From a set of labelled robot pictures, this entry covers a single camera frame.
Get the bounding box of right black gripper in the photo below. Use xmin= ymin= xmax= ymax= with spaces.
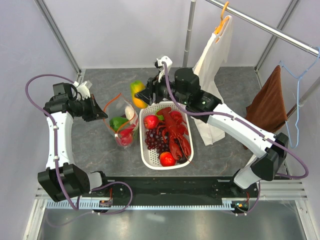
xmin=135 ymin=69 xmax=189 ymax=107

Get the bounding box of yellow green mango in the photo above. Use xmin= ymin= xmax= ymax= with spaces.
xmin=130 ymin=80 xmax=148 ymax=109

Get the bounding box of green bell pepper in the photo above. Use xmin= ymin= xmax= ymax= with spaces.
xmin=109 ymin=116 xmax=128 ymax=132

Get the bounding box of white radish with leaves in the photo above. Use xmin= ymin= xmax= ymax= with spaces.
xmin=124 ymin=105 xmax=139 ymax=131

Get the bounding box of clear zip top bag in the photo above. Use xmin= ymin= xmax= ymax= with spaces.
xmin=103 ymin=93 xmax=139 ymax=148

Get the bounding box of red chili pepper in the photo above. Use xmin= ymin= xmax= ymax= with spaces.
xmin=119 ymin=127 xmax=134 ymax=137

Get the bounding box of red apple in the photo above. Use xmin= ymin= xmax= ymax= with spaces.
xmin=117 ymin=134 xmax=134 ymax=147

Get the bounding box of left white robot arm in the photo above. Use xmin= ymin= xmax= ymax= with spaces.
xmin=37 ymin=94 xmax=110 ymax=202

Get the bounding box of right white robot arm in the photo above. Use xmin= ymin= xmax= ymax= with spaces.
xmin=134 ymin=68 xmax=289 ymax=197

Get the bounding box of red bell pepper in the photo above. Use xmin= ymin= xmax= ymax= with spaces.
xmin=169 ymin=110 xmax=184 ymax=124

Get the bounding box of dark grape bunch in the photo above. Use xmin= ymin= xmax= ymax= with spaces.
xmin=144 ymin=127 xmax=170 ymax=154

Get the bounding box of red crayfish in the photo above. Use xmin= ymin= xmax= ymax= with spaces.
xmin=156 ymin=107 xmax=192 ymax=163

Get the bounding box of white plastic basket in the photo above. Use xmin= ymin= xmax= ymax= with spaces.
xmin=139 ymin=101 xmax=194 ymax=170

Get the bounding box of red tomato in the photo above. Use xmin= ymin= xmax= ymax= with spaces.
xmin=159 ymin=151 xmax=176 ymax=167

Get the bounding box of white hanging shirt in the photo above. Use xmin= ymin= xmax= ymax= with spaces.
xmin=192 ymin=15 xmax=233 ymax=146

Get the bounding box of orange clothes hanger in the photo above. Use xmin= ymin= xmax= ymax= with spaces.
xmin=213 ymin=1 xmax=229 ymax=35

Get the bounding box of brown hanging towel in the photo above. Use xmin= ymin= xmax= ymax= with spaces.
xmin=245 ymin=65 xmax=288 ymax=133

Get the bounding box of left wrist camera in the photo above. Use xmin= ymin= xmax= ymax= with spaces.
xmin=73 ymin=80 xmax=92 ymax=101

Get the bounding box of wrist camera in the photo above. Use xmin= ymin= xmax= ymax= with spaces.
xmin=73 ymin=80 xmax=92 ymax=101
xmin=154 ymin=55 xmax=174 ymax=73

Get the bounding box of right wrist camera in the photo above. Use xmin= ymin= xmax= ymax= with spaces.
xmin=154 ymin=55 xmax=174 ymax=73

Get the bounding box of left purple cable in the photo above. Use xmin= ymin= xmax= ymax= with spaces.
xmin=25 ymin=74 xmax=133 ymax=227

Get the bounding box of purple cable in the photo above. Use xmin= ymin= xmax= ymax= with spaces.
xmin=25 ymin=74 xmax=133 ymax=227
xmin=161 ymin=62 xmax=310 ymax=217

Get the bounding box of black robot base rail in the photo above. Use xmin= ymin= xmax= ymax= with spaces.
xmin=102 ymin=176 xmax=258 ymax=206

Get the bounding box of white slotted cable duct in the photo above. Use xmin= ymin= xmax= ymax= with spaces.
xmin=46 ymin=198 xmax=235 ymax=211

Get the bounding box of blue wire hanger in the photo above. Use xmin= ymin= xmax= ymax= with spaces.
xmin=279 ymin=46 xmax=320 ymax=149

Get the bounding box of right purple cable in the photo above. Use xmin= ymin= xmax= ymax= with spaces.
xmin=161 ymin=62 xmax=310 ymax=217

